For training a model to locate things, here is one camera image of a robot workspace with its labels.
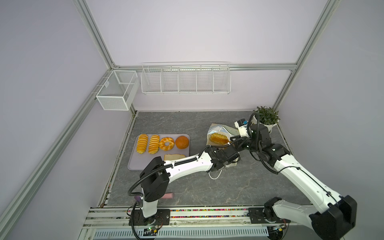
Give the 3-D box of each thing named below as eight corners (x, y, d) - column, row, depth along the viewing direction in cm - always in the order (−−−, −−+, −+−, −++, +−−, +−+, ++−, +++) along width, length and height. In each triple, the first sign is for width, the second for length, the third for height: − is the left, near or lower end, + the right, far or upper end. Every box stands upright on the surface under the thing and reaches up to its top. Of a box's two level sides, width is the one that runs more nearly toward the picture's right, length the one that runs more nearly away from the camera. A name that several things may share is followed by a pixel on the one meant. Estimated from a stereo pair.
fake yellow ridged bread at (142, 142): (134, 153, 98) (133, 151, 96) (140, 135, 108) (139, 133, 106) (144, 153, 98) (143, 151, 96) (149, 135, 108) (148, 133, 106)
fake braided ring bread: (159, 150, 101) (158, 148, 99) (161, 139, 107) (160, 137, 104) (173, 150, 101) (172, 148, 98) (174, 139, 107) (174, 137, 104)
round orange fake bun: (175, 149, 100) (174, 145, 97) (176, 139, 106) (175, 135, 102) (188, 149, 100) (188, 145, 97) (188, 138, 106) (188, 135, 102)
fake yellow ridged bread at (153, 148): (148, 154, 98) (146, 151, 96) (152, 137, 107) (151, 134, 104) (158, 154, 98) (156, 151, 96) (161, 137, 107) (160, 134, 104)
